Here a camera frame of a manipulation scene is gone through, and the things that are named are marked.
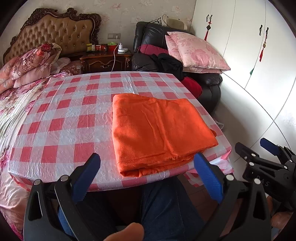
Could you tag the red box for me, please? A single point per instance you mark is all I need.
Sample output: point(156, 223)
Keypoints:
point(101, 47)

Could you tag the tufted leather carved headboard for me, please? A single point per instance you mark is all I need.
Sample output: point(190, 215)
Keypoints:
point(57, 30)

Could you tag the beige device behind armchair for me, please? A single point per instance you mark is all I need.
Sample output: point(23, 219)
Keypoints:
point(177, 23)

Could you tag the yellow box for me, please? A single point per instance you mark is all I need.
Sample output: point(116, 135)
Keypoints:
point(89, 47)

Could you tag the black leather armchair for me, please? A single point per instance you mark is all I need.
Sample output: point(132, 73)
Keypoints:
point(148, 32)

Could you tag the carved wooden nightstand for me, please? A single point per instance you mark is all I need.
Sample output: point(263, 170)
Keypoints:
point(104, 61)

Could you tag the orange pants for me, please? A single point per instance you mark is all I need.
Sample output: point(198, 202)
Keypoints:
point(157, 129)

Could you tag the red container with green lid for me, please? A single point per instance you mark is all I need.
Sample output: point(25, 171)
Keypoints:
point(111, 47)

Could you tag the red white checked tablecloth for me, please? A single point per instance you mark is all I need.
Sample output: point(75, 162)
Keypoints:
point(69, 122)

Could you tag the red tassel ornament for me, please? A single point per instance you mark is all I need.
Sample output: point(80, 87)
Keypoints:
point(262, 49)
point(208, 34)

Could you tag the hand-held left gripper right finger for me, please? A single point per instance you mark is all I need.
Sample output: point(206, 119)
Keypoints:
point(208, 178)

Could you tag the grey white shoe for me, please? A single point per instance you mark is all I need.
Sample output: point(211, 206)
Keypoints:
point(219, 124)

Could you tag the person's right leg in jeans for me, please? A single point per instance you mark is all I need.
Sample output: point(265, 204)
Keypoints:
point(171, 208)

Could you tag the wall socket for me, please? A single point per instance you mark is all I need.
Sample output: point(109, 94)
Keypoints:
point(114, 36)

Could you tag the tan shoe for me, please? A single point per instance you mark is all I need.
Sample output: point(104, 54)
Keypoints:
point(127, 233)

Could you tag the pink floral pillow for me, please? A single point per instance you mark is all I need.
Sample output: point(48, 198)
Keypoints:
point(198, 51)
point(172, 46)

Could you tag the dark red cushion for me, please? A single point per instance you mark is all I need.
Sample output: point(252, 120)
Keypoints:
point(152, 49)

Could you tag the mauve floral pillow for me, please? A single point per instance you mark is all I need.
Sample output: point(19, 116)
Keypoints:
point(71, 68)

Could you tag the bed with floral sheet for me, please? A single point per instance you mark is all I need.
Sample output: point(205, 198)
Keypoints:
point(11, 111)

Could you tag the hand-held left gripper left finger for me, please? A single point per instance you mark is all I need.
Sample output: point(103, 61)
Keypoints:
point(86, 178)

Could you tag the white wardrobe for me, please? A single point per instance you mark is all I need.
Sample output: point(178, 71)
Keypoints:
point(242, 69)

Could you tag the red blanket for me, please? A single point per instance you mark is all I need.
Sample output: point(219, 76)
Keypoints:
point(192, 87)

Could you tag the black clothing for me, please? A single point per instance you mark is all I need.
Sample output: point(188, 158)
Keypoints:
point(168, 64)

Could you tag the white round charger device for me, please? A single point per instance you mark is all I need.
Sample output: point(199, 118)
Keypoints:
point(123, 50)

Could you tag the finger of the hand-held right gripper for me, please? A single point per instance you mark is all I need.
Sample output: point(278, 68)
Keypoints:
point(242, 150)
point(269, 146)

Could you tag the peach floral folded quilt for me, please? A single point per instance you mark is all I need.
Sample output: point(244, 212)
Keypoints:
point(7, 74)

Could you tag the stack of floral pillows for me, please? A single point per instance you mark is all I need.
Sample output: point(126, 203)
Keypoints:
point(32, 60)

